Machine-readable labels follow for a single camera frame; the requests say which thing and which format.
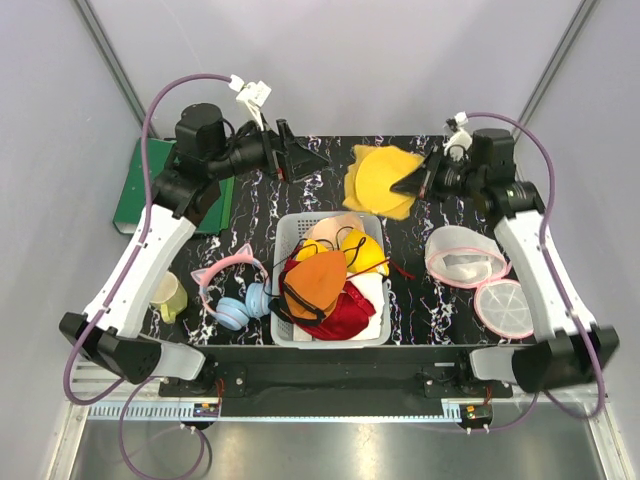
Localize grey plastic laundry basket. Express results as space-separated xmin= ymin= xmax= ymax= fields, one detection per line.
xmin=271 ymin=212 xmax=391 ymax=350

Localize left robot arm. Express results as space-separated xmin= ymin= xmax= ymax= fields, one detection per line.
xmin=59 ymin=103 xmax=329 ymax=396

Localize yellow mesh bra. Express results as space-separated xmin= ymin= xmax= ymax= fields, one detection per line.
xmin=343 ymin=145 xmax=423 ymax=221

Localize red satin bra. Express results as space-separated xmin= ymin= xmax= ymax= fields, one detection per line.
xmin=298 ymin=282 xmax=376 ymax=341

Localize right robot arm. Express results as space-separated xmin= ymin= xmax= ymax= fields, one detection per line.
xmin=391 ymin=128 xmax=620 ymax=397

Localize white pink mesh laundry bag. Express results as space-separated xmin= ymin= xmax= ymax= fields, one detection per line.
xmin=425 ymin=225 xmax=533 ymax=340

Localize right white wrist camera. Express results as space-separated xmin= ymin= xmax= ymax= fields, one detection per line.
xmin=444 ymin=112 xmax=472 ymax=161

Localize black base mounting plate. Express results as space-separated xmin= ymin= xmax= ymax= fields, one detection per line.
xmin=159 ymin=346 xmax=512 ymax=419

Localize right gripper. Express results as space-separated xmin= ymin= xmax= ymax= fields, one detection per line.
xmin=392 ymin=147 xmax=485 ymax=205

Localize green ring binder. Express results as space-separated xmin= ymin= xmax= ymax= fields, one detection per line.
xmin=112 ymin=139 xmax=234 ymax=235

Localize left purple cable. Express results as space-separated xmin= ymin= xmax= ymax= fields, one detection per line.
xmin=64 ymin=73 xmax=241 ymax=476

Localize orange bra black straps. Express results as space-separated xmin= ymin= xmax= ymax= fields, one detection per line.
xmin=268 ymin=240 xmax=350 ymax=322

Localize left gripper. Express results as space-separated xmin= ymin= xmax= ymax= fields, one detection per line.
xmin=209 ymin=112 xmax=330 ymax=184

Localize yellow bra black straps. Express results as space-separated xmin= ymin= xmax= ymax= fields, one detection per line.
xmin=299 ymin=228 xmax=390 ymax=276

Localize pink blue cat-ear headphones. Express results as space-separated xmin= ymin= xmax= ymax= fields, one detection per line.
xmin=194 ymin=243 xmax=274 ymax=332

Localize yellow-green plastic cup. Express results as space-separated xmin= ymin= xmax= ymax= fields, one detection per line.
xmin=150 ymin=271 xmax=188 ymax=324

